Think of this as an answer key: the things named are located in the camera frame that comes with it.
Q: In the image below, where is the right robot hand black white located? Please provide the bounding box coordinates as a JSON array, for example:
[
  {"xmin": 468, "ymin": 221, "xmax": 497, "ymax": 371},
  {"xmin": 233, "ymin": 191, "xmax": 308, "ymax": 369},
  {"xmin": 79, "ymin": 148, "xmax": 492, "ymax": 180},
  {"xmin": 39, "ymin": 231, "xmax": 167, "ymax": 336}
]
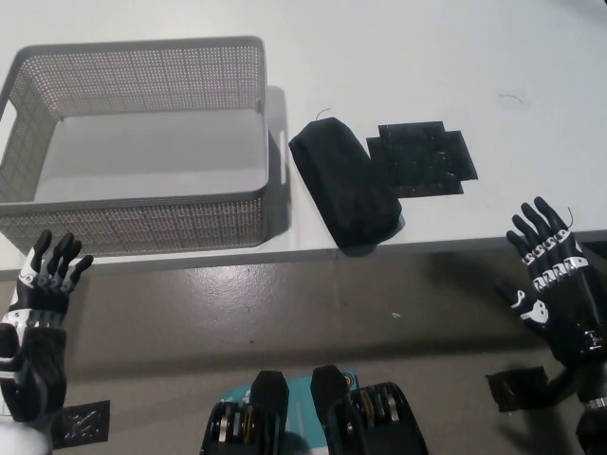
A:
[{"xmin": 494, "ymin": 196, "xmax": 607, "ymax": 404}]

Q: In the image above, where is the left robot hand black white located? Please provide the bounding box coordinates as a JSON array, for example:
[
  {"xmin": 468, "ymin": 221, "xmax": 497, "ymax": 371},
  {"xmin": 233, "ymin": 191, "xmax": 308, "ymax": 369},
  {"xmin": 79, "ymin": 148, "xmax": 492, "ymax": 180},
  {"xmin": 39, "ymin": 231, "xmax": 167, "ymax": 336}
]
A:
[{"xmin": 0, "ymin": 229, "xmax": 95, "ymax": 423}]

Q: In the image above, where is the black cloth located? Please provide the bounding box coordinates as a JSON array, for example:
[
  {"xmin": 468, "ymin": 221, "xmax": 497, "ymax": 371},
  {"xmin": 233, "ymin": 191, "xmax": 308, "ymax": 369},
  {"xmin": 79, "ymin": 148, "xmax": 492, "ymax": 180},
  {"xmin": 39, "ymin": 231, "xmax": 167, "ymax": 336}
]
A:
[{"xmin": 287, "ymin": 118, "xmax": 405, "ymax": 250}]

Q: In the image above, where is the small black floor tape square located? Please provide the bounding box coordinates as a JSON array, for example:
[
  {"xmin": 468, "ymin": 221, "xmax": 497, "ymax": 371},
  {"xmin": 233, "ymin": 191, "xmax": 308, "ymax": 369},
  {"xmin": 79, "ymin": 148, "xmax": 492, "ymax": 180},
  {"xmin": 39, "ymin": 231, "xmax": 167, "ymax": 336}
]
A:
[{"xmin": 49, "ymin": 399, "xmax": 113, "ymax": 450}]

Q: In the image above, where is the large black floor tape patch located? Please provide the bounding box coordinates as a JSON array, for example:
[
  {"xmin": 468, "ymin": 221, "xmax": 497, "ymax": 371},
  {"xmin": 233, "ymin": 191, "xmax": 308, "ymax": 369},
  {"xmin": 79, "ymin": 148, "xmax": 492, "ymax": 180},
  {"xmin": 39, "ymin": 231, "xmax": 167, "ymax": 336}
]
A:
[{"xmin": 486, "ymin": 365, "xmax": 561, "ymax": 412}]

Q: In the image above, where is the grey perforated plastic basket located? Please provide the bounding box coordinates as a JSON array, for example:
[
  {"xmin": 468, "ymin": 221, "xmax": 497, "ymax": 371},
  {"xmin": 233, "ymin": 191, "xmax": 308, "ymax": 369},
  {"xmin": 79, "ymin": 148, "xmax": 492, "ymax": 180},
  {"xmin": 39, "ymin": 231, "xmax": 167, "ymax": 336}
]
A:
[{"xmin": 0, "ymin": 35, "xmax": 271, "ymax": 261}]

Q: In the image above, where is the black tape patch cross-shaped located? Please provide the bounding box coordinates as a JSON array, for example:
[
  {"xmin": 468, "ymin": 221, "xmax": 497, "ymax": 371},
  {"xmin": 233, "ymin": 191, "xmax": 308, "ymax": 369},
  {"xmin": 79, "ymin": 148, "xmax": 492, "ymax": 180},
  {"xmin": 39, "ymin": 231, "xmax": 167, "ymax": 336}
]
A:
[{"xmin": 366, "ymin": 120, "xmax": 479, "ymax": 198}]

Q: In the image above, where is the robot torso black teal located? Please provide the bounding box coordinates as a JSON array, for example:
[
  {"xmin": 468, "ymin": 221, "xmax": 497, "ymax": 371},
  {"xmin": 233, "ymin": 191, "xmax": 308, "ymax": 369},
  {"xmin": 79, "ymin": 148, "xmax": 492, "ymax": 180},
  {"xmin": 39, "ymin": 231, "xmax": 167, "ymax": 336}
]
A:
[{"xmin": 201, "ymin": 364, "xmax": 428, "ymax": 455}]

